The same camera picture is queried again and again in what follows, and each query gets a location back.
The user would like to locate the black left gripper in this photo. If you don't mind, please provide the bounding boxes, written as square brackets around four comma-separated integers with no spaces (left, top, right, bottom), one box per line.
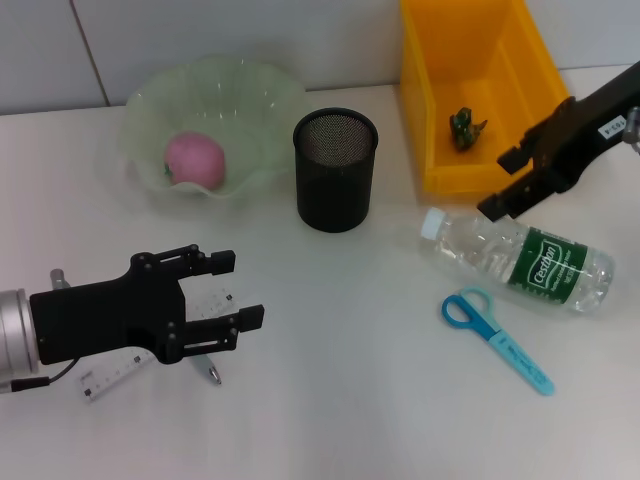
[28,244,265,366]

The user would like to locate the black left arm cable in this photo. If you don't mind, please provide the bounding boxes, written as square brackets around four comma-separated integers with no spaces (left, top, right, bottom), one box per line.
[0,357,79,394]

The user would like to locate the clear green-label water bottle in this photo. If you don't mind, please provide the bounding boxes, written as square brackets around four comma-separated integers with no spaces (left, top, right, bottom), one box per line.
[418,207,616,315]

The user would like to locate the yellow plastic bin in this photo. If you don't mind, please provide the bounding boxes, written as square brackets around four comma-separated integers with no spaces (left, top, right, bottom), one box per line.
[398,0,572,195]

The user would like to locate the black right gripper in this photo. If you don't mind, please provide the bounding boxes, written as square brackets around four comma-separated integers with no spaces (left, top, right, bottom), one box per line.
[477,62,640,222]

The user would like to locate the black mesh pen holder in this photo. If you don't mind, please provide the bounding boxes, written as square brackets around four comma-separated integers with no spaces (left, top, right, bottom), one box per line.
[292,107,379,234]

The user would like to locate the green plastic wrapper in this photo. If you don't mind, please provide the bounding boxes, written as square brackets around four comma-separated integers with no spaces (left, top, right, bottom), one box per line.
[448,105,490,151]

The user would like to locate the grey ballpoint pen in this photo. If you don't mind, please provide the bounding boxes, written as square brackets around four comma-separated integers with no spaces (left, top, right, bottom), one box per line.
[187,352,223,386]

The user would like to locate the pink peach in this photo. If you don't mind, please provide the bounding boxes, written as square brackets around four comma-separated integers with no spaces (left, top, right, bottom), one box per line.
[163,130,227,190]

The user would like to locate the transparent plastic ruler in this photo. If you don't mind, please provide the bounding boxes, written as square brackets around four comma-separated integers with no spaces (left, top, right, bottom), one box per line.
[74,287,236,405]

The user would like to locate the green glass fruit plate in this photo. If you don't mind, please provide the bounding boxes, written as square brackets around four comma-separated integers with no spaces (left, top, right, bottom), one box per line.
[122,54,307,202]

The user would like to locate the blue scissors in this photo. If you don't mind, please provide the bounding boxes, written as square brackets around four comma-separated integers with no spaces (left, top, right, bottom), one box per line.
[440,285,556,397]

